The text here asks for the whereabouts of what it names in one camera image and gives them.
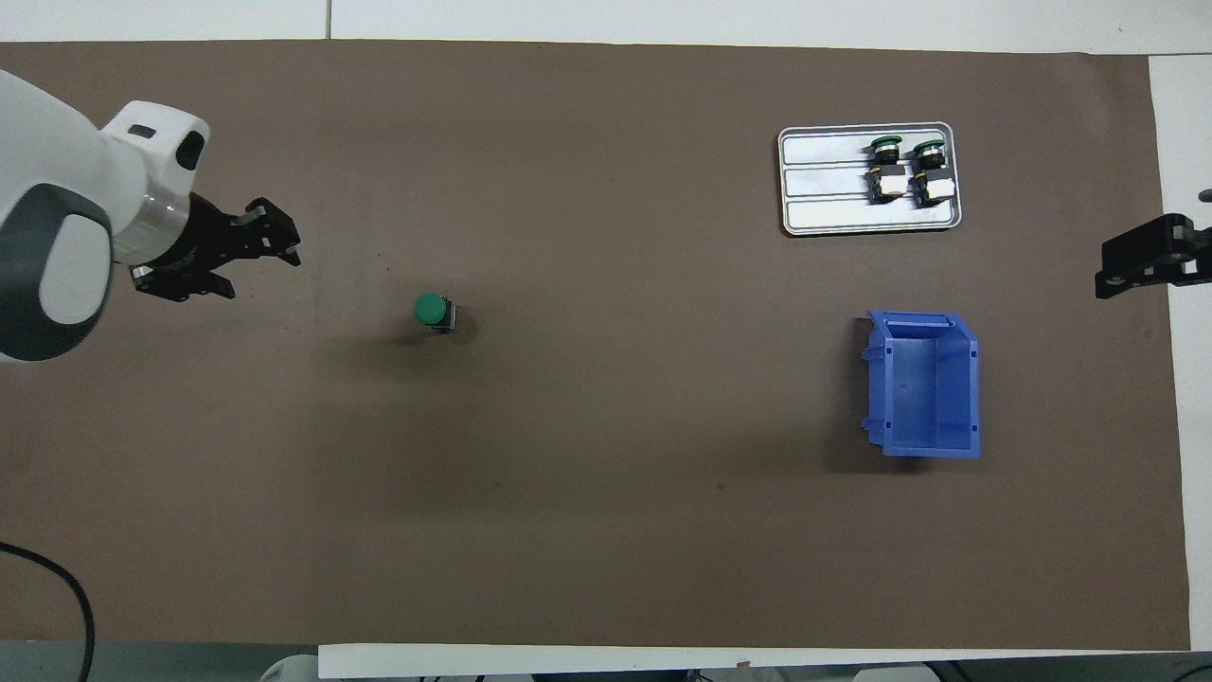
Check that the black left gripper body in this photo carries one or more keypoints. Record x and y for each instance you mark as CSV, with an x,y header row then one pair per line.
x,y
204,242

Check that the green push button switch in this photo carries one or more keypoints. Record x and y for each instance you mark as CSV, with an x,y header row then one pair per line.
x,y
887,175
431,309
933,180

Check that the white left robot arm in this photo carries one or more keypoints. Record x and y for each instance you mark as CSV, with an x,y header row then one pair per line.
x,y
57,170

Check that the blue plastic bin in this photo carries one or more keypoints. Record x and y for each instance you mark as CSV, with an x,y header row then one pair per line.
x,y
933,388

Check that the silver metal tray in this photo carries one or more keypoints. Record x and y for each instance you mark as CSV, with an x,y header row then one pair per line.
x,y
824,213

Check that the brown paper mat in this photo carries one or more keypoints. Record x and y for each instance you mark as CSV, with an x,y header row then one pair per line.
x,y
663,474

